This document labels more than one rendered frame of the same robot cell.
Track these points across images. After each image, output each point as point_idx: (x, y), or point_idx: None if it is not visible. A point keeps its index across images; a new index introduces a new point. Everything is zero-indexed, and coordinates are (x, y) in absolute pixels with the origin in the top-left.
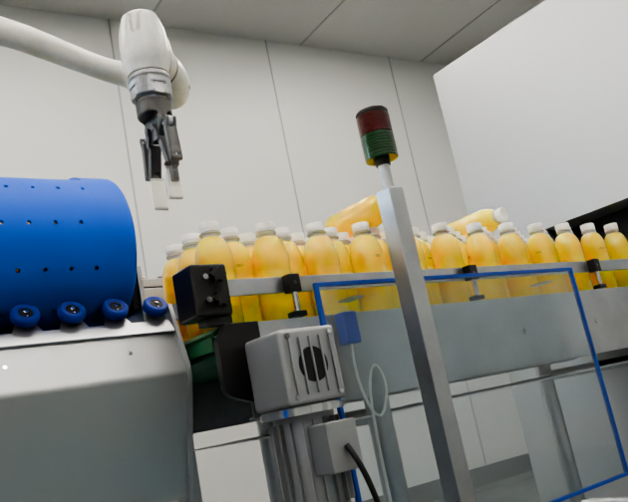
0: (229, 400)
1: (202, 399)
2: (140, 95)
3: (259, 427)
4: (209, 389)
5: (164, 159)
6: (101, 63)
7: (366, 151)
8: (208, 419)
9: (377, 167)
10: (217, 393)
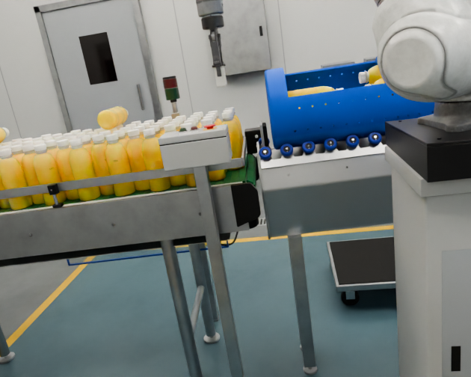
0: (182, 221)
1: (201, 215)
2: (222, 13)
3: (173, 239)
4: (194, 211)
5: (222, 61)
6: None
7: (179, 94)
8: (202, 229)
9: (174, 102)
10: (189, 215)
